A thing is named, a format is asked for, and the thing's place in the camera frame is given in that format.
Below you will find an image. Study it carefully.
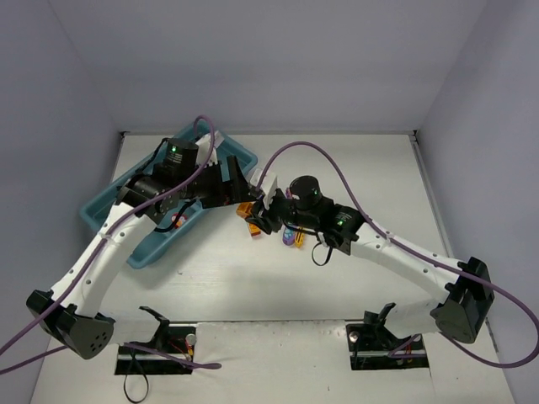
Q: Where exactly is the orange yellow lego brick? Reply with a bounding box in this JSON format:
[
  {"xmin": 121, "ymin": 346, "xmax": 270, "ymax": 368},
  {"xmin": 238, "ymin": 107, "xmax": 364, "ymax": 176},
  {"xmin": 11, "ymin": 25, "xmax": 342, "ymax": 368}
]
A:
[{"xmin": 248, "ymin": 223, "xmax": 262, "ymax": 237}]

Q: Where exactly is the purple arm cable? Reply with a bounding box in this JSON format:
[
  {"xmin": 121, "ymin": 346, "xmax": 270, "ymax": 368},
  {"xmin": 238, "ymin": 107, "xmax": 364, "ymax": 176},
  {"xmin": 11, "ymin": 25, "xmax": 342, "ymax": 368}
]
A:
[
  {"xmin": 0, "ymin": 114, "xmax": 222, "ymax": 375},
  {"xmin": 256, "ymin": 141, "xmax": 539, "ymax": 369}
]

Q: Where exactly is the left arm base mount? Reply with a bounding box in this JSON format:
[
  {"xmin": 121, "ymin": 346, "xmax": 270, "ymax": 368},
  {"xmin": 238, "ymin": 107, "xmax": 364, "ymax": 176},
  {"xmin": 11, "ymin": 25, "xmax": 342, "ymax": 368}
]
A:
[{"xmin": 115, "ymin": 306, "xmax": 196, "ymax": 375}]

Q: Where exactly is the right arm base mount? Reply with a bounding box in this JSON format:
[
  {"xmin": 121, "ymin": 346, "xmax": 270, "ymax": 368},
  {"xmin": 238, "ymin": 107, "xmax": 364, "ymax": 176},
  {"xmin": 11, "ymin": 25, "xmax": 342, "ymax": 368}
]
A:
[{"xmin": 345, "ymin": 303, "xmax": 430, "ymax": 371}]

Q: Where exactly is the teal divided plastic tray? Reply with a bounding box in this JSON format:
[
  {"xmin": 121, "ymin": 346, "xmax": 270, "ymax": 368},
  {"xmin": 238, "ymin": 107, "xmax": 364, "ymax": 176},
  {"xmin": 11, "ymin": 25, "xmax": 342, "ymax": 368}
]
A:
[{"xmin": 79, "ymin": 130, "xmax": 258, "ymax": 269}]

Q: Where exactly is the small orange lego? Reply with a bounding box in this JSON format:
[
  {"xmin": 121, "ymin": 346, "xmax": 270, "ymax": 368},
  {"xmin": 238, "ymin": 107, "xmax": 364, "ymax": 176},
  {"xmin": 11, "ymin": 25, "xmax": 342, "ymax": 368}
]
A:
[{"xmin": 236, "ymin": 202, "xmax": 253, "ymax": 220}]

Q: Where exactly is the red white lego brick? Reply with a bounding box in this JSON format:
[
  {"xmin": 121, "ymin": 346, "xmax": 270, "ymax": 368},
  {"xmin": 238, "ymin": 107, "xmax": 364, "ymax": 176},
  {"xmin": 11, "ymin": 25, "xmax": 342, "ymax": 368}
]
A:
[{"xmin": 171, "ymin": 214, "xmax": 188, "ymax": 229}]

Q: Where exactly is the yellow black striped lego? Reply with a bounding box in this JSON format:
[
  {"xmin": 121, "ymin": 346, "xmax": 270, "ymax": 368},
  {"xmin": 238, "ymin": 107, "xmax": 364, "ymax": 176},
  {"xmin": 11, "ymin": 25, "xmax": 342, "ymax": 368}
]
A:
[{"xmin": 294, "ymin": 229, "xmax": 305, "ymax": 248}]

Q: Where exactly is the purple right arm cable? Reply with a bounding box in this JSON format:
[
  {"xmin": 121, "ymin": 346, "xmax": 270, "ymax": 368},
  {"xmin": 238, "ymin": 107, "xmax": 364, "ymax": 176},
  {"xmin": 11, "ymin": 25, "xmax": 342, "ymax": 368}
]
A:
[{"xmin": 256, "ymin": 141, "xmax": 539, "ymax": 369}]

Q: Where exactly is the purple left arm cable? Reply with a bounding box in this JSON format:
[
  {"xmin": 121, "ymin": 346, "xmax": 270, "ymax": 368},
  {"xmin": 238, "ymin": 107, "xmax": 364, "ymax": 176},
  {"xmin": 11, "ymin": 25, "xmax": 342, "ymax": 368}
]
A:
[{"xmin": 0, "ymin": 114, "xmax": 222, "ymax": 375}]

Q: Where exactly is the purple oval paw lego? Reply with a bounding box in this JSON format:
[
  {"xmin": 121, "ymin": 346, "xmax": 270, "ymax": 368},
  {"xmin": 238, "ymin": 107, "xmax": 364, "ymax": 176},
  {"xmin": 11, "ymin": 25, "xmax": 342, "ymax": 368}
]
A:
[{"xmin": 282, "ymin": 228, "xmax": 295, "ymax": 246}]

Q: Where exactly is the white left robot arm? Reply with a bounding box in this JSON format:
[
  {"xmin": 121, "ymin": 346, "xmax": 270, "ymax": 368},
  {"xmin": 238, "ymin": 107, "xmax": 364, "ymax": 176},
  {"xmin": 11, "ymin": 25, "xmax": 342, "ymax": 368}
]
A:
[{"xmin": 26, "ymin": 133, "xmax": 258, "ymax": 359}]

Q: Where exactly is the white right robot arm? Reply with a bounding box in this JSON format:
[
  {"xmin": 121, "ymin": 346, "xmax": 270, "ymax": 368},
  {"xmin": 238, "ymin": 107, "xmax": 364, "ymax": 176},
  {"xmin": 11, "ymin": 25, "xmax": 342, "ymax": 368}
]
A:
[{"xmin": 249, "ymin": 168, "xmax": 494, "ymax": 344}]

